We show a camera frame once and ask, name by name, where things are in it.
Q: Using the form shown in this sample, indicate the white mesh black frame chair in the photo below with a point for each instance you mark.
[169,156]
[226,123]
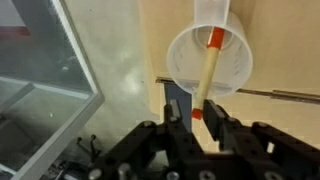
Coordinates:
[92,150]

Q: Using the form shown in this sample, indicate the small cardboard box dark tape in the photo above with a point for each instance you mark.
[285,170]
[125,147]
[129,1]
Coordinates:
[178,96]

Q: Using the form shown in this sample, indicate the clear plastic measuring cup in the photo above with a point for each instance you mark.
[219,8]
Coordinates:
[236,60]

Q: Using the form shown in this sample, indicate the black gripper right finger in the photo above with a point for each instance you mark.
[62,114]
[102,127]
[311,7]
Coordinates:
[260,153]

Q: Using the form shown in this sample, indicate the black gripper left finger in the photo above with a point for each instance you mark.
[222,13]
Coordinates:
[156,150]

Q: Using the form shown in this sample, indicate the small cardboard box printed label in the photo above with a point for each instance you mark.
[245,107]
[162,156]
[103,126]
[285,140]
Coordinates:
[283,43]

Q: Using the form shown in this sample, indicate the orange capped white marker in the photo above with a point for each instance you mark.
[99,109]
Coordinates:
[208,71]

